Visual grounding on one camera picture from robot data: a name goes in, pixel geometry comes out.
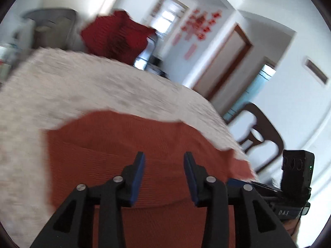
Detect rust orange knit sweater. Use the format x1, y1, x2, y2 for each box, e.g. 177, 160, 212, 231
46, 111, 253, 247

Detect dark brown wooden chair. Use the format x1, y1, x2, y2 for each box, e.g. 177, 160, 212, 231
225, 103, 284, 174

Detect beige quilted table cover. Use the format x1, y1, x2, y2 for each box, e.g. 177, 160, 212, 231
1, 48, 246, 247

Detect brown wooden door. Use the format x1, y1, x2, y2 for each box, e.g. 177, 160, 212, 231
193, 24, 252, 100

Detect dark chair behind red garment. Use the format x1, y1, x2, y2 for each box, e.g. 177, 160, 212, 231
133, 34, 158, 70

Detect red checked garment on chair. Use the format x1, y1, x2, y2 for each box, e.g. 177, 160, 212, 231
80, 10, 156, 66

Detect grey plastic chair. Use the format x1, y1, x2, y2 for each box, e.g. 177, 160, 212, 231
17, 8, 77, 50

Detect red Chinese knot decoration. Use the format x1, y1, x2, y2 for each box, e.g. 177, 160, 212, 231
167, 6, 225, 62

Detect black camera box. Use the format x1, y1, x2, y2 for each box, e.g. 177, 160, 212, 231
281, 150, 315, 202

